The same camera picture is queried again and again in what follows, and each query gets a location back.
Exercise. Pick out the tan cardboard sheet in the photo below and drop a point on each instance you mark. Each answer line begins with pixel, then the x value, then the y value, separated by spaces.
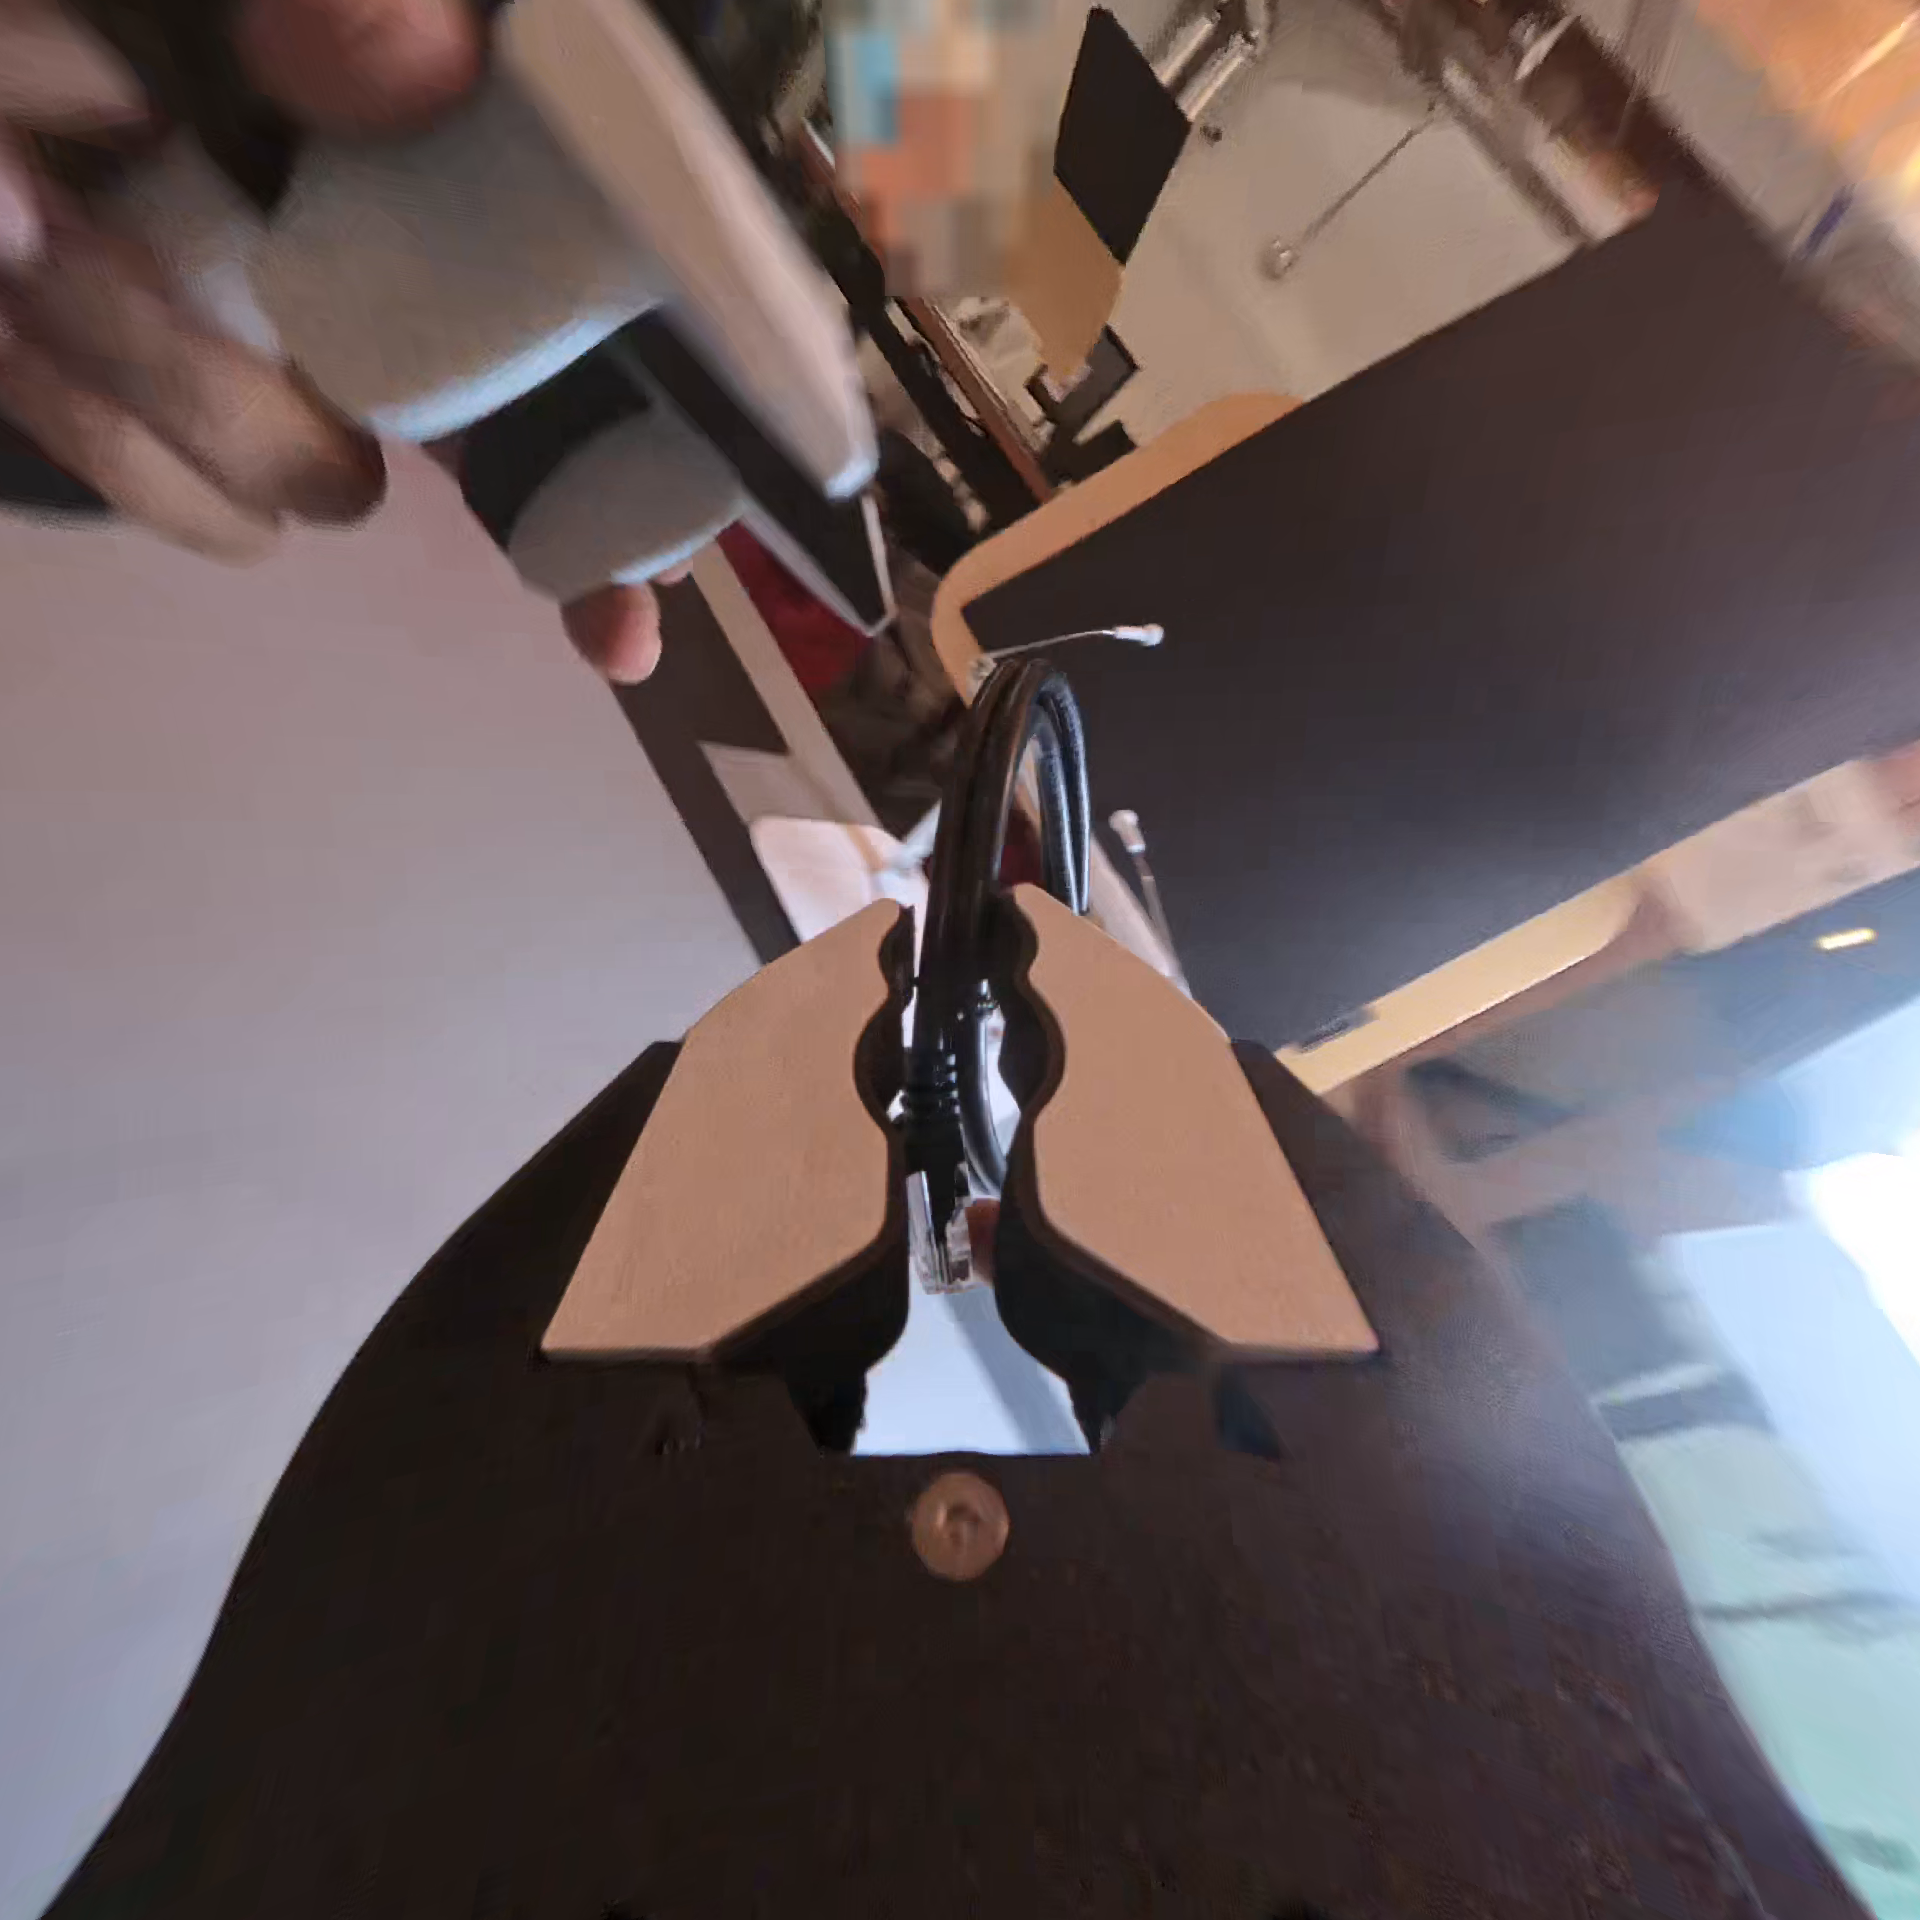
pixel 1065 284

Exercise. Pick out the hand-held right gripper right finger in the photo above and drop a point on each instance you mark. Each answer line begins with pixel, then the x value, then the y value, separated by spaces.
pixel 1185 1186

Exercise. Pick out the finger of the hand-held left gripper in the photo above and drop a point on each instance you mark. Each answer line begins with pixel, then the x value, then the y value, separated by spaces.
pixel 796 525
pixel 705 224

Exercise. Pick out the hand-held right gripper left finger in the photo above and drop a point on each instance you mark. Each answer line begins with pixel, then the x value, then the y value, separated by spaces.
pixel 721 1186

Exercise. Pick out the black square sheet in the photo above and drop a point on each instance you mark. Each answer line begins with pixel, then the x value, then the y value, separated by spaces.
pixel 1119 119

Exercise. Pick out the person's left hand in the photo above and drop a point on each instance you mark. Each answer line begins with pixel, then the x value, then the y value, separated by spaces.
pixel 135 390

